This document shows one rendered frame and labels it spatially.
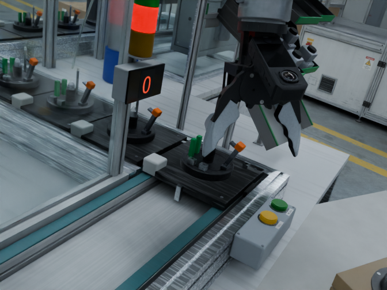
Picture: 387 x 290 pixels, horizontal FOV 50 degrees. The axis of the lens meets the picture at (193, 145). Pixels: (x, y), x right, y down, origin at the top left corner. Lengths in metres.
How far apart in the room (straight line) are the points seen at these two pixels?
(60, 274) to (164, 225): 0.26
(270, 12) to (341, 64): 4.66
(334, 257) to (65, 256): 0.64
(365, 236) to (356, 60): 4.05
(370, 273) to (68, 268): 0.64
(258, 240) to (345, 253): 0.32
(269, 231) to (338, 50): 4.42
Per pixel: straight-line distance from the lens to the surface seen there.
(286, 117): 0.64
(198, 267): 0.80
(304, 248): 1.11
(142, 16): 0.86
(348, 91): 5.25
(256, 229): 0.93
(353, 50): 5.19
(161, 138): 1.21
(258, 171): 1.15
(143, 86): 0.89
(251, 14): 0.60
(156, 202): 1.02
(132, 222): 0.95
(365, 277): 1.03
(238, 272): 0.97
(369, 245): 1.23
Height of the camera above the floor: 1.48
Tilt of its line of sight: 25 degrees down
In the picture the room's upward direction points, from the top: 11 degrees clockwise
